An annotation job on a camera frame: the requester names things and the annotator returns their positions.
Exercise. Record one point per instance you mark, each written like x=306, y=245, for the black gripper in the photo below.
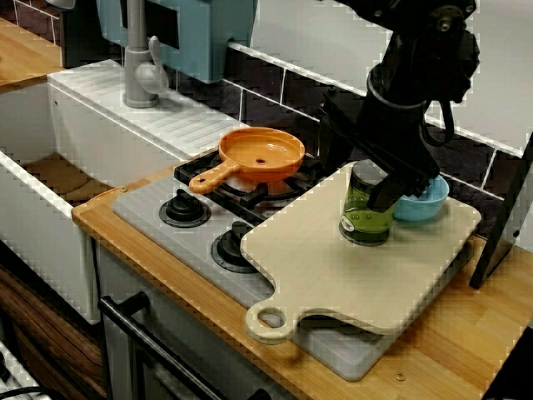
x=395, y=133

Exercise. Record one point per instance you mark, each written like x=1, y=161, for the green can with grey lid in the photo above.
x=366, y=225

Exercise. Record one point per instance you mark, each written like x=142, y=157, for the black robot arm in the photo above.
x=416, y=33

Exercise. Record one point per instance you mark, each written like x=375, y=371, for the light blue bowl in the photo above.
x=424, y=204

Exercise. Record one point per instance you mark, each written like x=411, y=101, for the orange toy frying pan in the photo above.
x=262, y=154

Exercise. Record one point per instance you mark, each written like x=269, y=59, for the dark upright panel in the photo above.
x=499, y=233

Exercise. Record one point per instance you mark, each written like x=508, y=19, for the black stove knob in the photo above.
x=233, y=246
x=183, y=210

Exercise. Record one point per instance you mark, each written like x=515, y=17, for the black burner grate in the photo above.
x=189, y=171

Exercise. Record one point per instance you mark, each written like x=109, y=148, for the teal blue box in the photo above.
x=200, y=41

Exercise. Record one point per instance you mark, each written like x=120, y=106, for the grey toy stove top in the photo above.
x=141, y=204

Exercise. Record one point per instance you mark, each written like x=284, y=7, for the grey toy faucet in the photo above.
x=135, y=62

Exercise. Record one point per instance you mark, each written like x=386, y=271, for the white toy sink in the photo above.
x=96, y=108

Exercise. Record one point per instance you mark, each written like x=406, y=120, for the aluminium extrusion frame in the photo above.
x=12, y=371

